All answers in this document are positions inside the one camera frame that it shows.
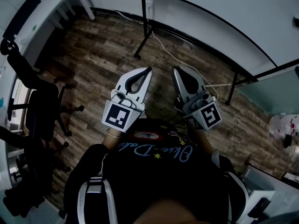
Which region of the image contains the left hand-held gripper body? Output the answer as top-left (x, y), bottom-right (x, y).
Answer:
top-left (101, 88), bottom-right (147, 133)

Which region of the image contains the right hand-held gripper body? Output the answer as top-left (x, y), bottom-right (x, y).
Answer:
top-left (175, 90), bottom-right (222, 132)

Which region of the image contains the person's right forearm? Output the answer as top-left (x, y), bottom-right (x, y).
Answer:
top-left (193, 129), bottom-right (214, 154)

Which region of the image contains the person's left forearm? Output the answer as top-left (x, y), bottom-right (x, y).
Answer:
top-left (101, 127), bottom-right (124, 150)

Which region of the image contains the whiteboard on black stand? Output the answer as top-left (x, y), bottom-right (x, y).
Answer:
top-left (134, 0), bottom-right (299, 106)

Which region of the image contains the frosted glass panel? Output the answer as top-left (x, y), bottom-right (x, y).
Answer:
top-left (234, 69), bottom-right (299, 115)

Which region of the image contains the person's black printed shirt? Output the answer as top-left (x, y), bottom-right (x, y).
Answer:
top-left (63, 117), bottom-right (249, 224)

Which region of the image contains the clear plastic bag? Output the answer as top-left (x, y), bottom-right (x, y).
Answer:
top-left (268, 114), bottom-right (299, 149)

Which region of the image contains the black office chair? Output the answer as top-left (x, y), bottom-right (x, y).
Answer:
top-left (0, 38), bottom-right (85, 138)
top-left (0, 125), bottom-right (72, 219)

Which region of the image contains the small black object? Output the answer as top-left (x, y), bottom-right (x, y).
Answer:
top-left (283, 133), bottom-right (293, 149)

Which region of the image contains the white desk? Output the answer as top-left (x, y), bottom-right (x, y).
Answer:
top-left (1, 0), bottom-right (96, 66)

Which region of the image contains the thin gold bracelet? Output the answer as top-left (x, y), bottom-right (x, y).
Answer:
top-left (106, 128), bottom-right (123, 139)

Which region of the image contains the white floor cable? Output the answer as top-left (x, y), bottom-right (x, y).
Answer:
top-left (114, 9), bottom-right (220, 100)

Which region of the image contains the grey backpack strap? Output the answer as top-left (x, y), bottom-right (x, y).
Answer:
top-left (76, 175), bottom-right (119, 224)
top-left (223, 170), bottom-right (250, 220)

